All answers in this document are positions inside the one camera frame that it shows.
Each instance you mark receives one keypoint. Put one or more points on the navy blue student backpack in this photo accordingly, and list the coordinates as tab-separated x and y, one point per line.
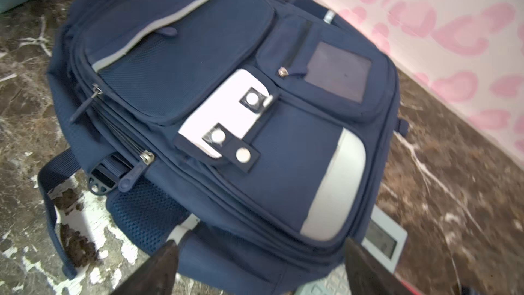
251	134

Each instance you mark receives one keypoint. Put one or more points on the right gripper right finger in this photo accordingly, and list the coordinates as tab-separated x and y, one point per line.
368	276

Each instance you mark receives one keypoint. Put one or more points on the light blue scientific calculator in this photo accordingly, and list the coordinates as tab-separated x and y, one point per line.
384	240

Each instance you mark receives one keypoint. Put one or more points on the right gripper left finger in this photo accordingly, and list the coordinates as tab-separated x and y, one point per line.
156	276

